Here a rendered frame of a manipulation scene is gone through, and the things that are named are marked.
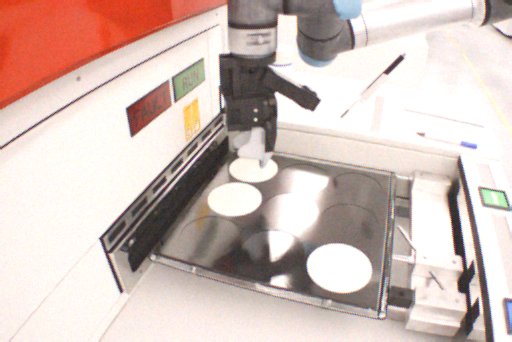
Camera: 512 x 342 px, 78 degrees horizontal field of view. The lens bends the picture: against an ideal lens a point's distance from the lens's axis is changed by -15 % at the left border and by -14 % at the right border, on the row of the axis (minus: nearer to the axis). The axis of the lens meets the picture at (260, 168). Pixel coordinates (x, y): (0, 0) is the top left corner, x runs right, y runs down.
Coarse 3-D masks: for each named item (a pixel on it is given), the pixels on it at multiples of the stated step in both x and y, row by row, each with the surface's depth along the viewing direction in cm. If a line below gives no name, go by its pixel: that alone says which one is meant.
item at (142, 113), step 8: (160, 88) 57; (168, 88) 59; (152, 96) 55; (160, 96) 57; (168, 96) 60; (136, 104) 52; (144, 104) 54; (152, 104) 56; (160, 104) 58; (168, 104) 60; (136, 112) 52; (144, 112) 54; (152, 112) 56; (160, 112) 58; (136, 120) 52; (144, 120) 54; (136, 128) 53
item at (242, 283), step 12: (168, 264) 55; (180, 264) 55; (204, 276) 54; (216, 276) 53; (228, 276) 53; (252, 288) 52; (264, 288) 51; (276, 288) 51; (300, 300) 50; (312, 300) 49; (324, 300) 49; (348, 312) 48; (360, 312) 47; (372, 312) 47
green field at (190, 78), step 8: (200, 64) 68; (184, 72) 63; (192, 72) 66; (200, 72) 69; (176, 80) 61; (184, 80) 64; (192, 80) 67; (200, 80) 70; (176, 88) 62; (184, 88) 64
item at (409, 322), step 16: (416, 192) 73; (416, 208) 69; (432, 208) 69; (448, 208) 69; (416, 224) 65; (432, 224) 65; (448, 224) 65; (416, 240) 62; (432, 240) 62; (448, 240) 61; (432, 288) 53; (448, 288) 52; (416, 320) 48; (432, 320) 48
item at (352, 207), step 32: (288, 160) 80; (288, 192) 71; (320, 192) 71; (352, 192) 71; (384, 192) 70; (192, 224) 63; (224, 224) 63; (256, 224) 63; (288, 224) 63; (320, 224) 63; (352, 224) 63; (384, 224) 63; (192, 256) 57; (224, 256) 57; (256, 256) 57; (288, 256) 57; (288, 288) 52; (320, 288) 51
